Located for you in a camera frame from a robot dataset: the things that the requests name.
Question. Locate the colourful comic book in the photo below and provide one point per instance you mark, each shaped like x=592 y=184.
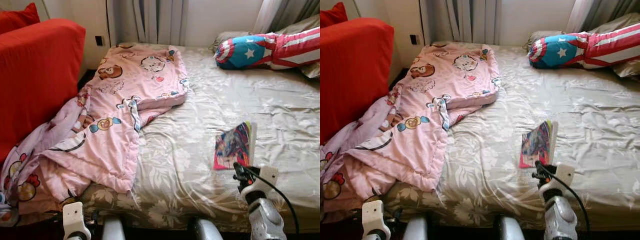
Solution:
x=537 y=145
x=232 y=145

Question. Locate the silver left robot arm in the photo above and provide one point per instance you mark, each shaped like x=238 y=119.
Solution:
x=79 y=237
x=380 y=236

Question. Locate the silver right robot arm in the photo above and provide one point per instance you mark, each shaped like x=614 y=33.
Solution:
x=560 y=220
x=267 y=220

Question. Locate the grey robot left leg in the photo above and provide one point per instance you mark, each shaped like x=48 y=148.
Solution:
x=415 y=229
x=114 y=230

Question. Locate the grey robot leg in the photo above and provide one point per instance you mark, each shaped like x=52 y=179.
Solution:
x=415 y=229
x=205 y=231
x=510 y=230
x=114 y=230

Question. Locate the grey robot right leg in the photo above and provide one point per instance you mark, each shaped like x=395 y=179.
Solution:
x=205 y=231
x=510 y=230

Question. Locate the bed with beige floral sheet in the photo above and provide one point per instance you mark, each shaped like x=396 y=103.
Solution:
x=590 y=110
x=280 y=110

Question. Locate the pink cartoon print blanket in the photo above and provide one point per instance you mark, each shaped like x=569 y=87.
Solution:
x=440 y=100
x=125 y=100

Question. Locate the star and stripes bolster pillow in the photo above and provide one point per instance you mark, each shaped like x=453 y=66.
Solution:
x=250 y=50
x=560 y=50

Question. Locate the beige floral pillow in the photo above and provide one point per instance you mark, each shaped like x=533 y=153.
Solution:
x=630 y=69
x=312 y=70

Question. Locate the light beige pillow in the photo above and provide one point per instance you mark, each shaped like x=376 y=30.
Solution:
x=227 y=37
x=542 y=35

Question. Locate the large red covered cushion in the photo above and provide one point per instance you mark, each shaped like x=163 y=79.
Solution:
x=350 y=75
x=40 y=75

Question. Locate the dark beige pillow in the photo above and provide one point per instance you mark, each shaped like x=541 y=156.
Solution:
x=305 y=25
x=620 y=22

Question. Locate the grey striped curtain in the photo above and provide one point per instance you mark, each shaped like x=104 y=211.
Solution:
x=290 y=10
x=460 y=20
x=605 y=10
x=150 y=20

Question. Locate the thin red covered cushion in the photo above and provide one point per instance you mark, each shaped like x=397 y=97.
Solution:
x=332 y=15
x=17 y=19

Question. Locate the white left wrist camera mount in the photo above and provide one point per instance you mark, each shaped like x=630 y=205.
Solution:
x=75 y=217
x=374 y=216

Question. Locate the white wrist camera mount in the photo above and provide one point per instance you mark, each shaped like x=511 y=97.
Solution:
x=374 y=216
x=267 y=175
x=564 y=172
x=75 y=217

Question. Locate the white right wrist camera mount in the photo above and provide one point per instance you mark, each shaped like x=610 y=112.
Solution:
x=564 y=172
x=267 y=175

